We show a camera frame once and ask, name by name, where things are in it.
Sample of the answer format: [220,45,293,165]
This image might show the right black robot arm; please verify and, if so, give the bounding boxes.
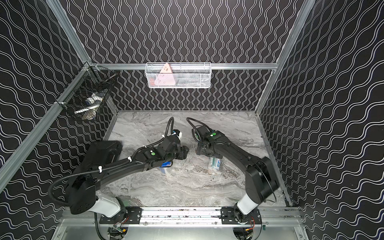
[192,126,280,216]

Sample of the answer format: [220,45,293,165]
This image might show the white wire wall basket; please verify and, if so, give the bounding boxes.
[145,62,212,89]

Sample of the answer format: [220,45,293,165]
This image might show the pink triangular card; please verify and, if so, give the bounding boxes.
[154,63,176,87]

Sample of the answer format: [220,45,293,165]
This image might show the white items in black basket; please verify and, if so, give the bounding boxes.
[74,93,105,121]

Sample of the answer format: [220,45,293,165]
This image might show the clear jar toiletry kit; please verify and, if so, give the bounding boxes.
[208,157,222,172]

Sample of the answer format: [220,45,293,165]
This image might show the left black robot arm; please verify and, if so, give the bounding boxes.
[48,135,190,221]

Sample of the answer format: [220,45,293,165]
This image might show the clear jar blue lid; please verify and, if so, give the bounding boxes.
[159,162,173,175]

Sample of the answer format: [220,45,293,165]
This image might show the black wire wall basket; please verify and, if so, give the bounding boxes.
[58,66,118,122]

